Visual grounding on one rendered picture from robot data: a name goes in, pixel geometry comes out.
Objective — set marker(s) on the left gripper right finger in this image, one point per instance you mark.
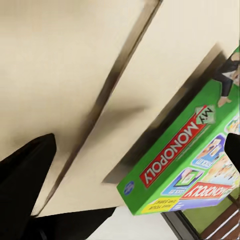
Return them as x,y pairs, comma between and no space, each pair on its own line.
232,149

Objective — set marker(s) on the door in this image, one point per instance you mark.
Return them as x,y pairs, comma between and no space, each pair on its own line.
217,222

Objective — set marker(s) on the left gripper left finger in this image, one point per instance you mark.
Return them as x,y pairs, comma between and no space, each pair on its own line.
22,174

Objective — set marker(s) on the bed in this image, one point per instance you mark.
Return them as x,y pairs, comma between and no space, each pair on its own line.
106,78

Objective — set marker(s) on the board game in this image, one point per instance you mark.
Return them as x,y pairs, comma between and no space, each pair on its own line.
188,167

